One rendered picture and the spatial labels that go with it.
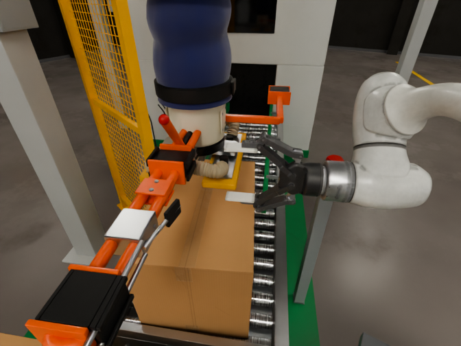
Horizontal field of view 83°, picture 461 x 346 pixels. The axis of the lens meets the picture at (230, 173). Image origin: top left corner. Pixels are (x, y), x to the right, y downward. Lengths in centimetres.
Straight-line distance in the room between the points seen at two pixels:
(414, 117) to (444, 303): 179
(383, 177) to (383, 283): 161
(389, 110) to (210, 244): 60
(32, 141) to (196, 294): 123
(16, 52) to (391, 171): 155
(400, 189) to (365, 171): 7
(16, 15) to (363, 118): 143
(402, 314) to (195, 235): 151
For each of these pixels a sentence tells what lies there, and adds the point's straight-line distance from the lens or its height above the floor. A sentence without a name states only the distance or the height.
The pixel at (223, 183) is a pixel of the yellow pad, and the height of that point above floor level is 115.
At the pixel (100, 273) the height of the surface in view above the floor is 129.
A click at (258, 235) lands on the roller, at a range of 144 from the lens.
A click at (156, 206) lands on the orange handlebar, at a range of 51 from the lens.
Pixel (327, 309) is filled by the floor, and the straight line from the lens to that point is 191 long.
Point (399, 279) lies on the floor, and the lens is 224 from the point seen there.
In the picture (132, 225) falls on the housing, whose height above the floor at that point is 128.
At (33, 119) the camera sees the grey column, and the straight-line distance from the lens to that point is 167.
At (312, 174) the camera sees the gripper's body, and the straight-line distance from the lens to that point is 58.
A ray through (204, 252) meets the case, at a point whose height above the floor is 95.
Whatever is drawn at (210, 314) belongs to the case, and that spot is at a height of 70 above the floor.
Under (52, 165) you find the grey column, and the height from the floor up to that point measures 80.
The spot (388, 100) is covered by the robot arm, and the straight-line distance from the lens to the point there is 60.
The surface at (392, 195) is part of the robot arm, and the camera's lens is 61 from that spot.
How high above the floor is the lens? 160
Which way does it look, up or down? 34 degrees down
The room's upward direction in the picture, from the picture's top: straight up
